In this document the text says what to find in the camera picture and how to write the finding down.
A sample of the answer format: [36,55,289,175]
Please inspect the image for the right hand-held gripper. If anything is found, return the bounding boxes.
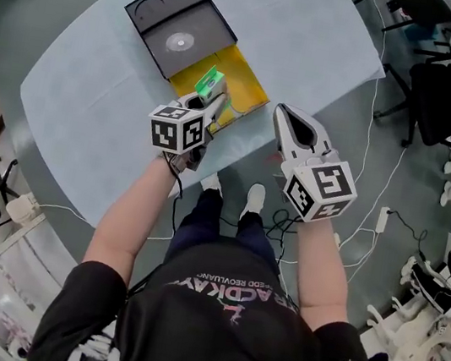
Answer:
[256,101,371,232]

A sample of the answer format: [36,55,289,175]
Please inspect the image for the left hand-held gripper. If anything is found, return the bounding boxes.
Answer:
[140,79,231,180]

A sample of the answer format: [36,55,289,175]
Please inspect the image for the green and white bandages box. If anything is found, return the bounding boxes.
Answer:
[193,63,231,104]

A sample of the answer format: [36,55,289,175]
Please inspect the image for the black box yellow inside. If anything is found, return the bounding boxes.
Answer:
[106,0,288,144]

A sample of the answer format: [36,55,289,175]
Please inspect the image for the person's right forearm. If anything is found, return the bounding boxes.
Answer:
[278,211,364,327]

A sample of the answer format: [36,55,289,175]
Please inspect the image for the person's left forearm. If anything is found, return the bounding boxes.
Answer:
[79,145,182,292]

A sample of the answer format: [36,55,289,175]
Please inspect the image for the white box-shaped device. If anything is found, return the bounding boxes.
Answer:
[3,189,43,227]

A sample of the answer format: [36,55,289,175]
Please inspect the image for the person's left white shoe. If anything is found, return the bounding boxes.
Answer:
[199,170,227,196]

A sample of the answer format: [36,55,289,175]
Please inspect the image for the person's white shoe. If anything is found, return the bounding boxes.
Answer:
[241,182,268,217]
[199,170,227,196]

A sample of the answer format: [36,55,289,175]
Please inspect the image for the person's right white shoe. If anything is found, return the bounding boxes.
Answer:
[241,182,268,217]

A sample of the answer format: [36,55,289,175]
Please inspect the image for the light blue tablecloth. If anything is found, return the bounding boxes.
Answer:
[0,0,400,271]

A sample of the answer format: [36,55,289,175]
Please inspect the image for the white power strip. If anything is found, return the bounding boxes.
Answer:
[374,205,394,236]

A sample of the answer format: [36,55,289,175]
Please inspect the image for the person's dark trousers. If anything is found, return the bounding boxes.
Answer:
[164,186,291,279]

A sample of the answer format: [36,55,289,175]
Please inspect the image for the person's black printed t-shirt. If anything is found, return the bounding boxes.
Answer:
[30,213,402,361]

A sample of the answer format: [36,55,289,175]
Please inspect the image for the white robot dog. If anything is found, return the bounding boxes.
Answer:
[357,285,451,361]

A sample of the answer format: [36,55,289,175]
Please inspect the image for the long white cable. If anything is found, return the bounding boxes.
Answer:
[280,3,429,280]

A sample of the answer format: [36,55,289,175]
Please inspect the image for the black cable bundle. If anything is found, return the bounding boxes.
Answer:
[258,205,305,257]

